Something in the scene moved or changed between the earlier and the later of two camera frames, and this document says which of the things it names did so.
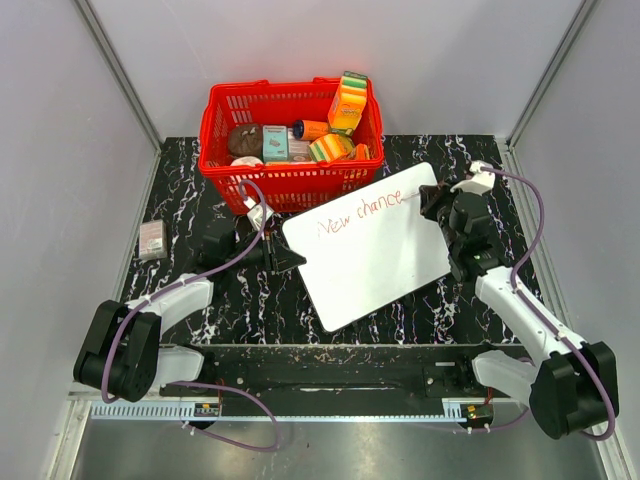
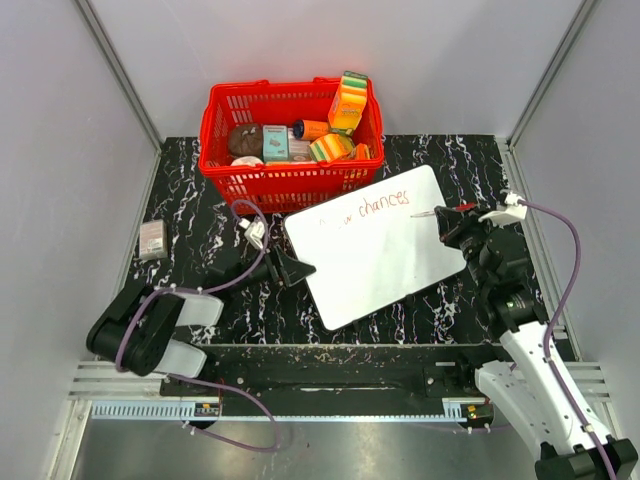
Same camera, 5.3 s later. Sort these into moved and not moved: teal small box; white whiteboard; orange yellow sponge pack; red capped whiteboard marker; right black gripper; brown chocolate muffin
Moved: right black gripper; red capped whiteboard marker
Not moved: teal small box; white whiteboard; orange yellow sponge pack; brown chocolate muffin
